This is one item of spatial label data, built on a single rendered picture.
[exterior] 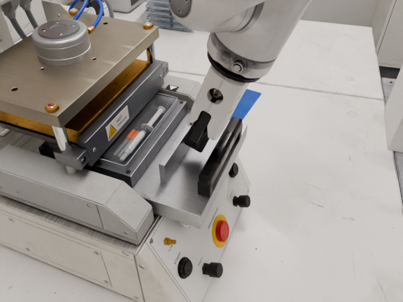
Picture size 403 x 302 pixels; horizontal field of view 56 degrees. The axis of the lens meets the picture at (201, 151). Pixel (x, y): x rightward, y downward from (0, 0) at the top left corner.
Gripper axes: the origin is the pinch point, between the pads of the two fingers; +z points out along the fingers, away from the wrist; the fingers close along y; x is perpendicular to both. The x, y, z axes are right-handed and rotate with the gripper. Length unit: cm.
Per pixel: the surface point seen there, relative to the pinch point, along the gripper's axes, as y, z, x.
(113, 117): -4.6, 0.3, 12.1
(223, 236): -0.9, 18.8, -12.6
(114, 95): -0.9, 0.1, 14.2
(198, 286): -11.6, 19.7, -12.1
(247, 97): 50, 26, -4
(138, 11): 83, 41, 49
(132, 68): 7.2, 0.6, 15.7
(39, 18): 60, 48, 74
